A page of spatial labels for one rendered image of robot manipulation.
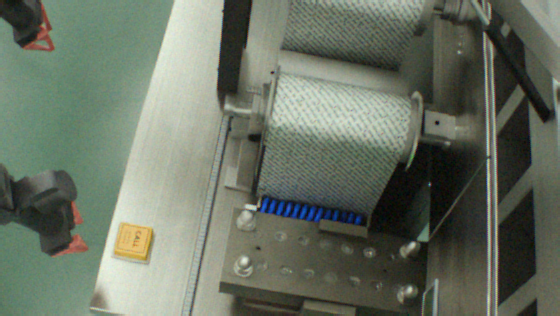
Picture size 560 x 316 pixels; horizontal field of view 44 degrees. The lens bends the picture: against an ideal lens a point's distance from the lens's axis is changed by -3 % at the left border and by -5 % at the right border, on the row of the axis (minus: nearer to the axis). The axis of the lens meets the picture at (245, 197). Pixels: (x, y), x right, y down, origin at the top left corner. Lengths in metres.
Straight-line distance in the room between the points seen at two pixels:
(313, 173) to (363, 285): 0.24
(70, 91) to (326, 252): 1.69
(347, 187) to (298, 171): 0.10
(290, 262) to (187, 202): 0.31
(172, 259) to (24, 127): 1.42
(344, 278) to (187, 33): 0.78
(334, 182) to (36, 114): 1.69
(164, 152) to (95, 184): 1.03
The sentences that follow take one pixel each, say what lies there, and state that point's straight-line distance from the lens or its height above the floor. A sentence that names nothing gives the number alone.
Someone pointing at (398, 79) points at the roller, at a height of 1.23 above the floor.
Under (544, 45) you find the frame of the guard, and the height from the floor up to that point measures 1.74.
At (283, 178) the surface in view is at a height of 1.11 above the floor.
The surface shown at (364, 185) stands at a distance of 1.37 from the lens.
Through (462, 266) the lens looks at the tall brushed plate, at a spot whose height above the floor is 1.33.
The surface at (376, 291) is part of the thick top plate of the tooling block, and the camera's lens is 1.41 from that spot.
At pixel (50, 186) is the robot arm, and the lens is 1.19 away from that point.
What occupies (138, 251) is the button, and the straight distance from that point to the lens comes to 1.51.
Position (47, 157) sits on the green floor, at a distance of 2.73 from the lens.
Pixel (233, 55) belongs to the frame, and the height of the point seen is 1.04.
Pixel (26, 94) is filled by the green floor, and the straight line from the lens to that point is 2.91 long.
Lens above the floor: 2.30
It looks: 62 degrees down
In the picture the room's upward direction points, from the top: 10 degrees clockwise
